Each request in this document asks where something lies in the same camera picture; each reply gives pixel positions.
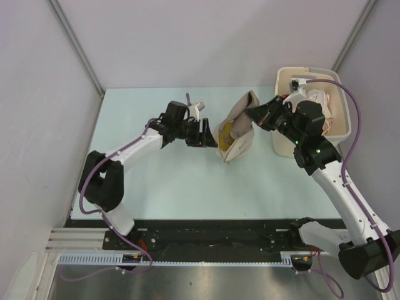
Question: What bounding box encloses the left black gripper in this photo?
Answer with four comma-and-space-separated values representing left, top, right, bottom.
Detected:
174, 118, 218, 148

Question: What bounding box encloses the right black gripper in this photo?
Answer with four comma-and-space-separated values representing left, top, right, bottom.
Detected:
244, 95, 304, 145

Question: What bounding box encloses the beige bra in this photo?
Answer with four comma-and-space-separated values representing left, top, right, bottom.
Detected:
220, 90, 259, 139

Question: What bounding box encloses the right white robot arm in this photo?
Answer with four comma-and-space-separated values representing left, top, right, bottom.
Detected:
245, 96, 399, 279

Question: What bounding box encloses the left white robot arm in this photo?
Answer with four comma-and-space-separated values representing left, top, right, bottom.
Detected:
78, 101, 218, 250

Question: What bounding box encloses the yellow bra in bag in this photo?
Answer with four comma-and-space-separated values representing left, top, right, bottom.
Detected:
217, 122, 234, 151

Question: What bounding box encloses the pile of bras in basket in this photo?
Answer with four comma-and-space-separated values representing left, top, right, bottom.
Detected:
307, 89, 333, 136

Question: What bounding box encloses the cream plastic basket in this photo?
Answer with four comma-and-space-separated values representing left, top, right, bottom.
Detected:
275, 67, 352, 146

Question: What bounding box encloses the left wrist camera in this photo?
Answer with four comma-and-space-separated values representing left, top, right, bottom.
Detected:
188, 102, 205, 121

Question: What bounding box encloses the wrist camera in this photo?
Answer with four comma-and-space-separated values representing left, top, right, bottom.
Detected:
289, 78, 307, 104
188, 102, 205, 121

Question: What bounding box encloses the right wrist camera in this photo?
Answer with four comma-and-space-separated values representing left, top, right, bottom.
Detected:
289, 78, 307, 104

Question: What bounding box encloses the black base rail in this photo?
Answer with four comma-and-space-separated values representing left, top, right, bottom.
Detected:
64, 218, 348, 271

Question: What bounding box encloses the white slotted cable duct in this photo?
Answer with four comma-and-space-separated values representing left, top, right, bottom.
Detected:
58, 252, 293, 268

